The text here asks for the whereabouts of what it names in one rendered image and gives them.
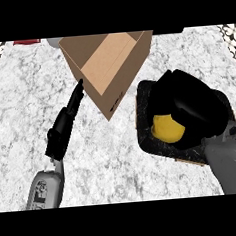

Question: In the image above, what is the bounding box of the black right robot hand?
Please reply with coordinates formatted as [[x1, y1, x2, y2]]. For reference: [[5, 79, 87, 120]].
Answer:
[[146, 64, 236, 153]]

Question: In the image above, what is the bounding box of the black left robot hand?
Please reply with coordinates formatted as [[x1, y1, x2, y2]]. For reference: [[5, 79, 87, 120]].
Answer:
[[39, 78, 91, 163]]

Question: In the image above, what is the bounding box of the yellow lemon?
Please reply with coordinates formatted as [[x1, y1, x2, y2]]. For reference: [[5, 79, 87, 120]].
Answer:
[[150, 112, 187, 145]]

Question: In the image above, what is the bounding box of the dark tray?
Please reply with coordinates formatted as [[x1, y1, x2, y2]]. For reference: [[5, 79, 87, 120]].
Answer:
[[132, 73, 236, 171]]

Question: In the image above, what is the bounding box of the brown cardboard box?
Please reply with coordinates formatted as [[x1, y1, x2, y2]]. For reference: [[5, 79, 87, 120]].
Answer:
[[58, 30, 161, 125]]

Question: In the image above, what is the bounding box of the grey round object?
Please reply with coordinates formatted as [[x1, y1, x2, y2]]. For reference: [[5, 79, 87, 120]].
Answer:
[[46, 37, 64, 50]]

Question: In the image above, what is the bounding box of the red object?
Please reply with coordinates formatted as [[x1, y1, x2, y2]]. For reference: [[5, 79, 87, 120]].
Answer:
[[13, 39, 42, 46]]

